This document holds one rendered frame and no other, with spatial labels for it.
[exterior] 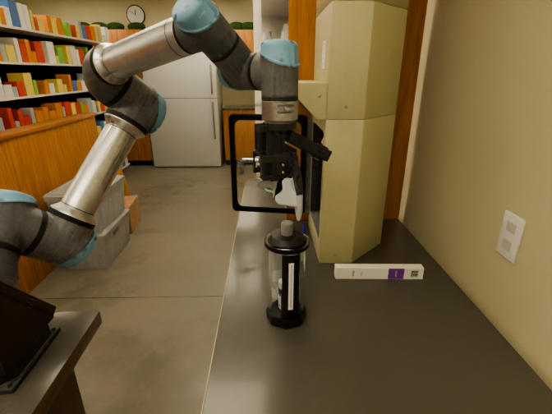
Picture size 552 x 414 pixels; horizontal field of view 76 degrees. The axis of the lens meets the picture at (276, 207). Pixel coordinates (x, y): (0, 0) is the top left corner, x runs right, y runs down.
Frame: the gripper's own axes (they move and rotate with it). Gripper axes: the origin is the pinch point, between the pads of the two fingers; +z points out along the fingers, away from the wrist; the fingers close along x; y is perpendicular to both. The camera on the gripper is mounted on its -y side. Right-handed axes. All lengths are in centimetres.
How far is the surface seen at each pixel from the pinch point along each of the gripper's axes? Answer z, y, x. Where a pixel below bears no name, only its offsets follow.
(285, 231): 4.9, 1.2, 1.1
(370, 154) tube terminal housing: -5.7, -36.0, -21.0
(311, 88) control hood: -25.3, -16.2, -23.3
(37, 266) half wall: 110, 121, -216
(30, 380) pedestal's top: 30, 58, 1
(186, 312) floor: 124, 19, -138
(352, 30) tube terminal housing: -40, -26, -20
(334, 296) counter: 30.3, -15.8, -3.4
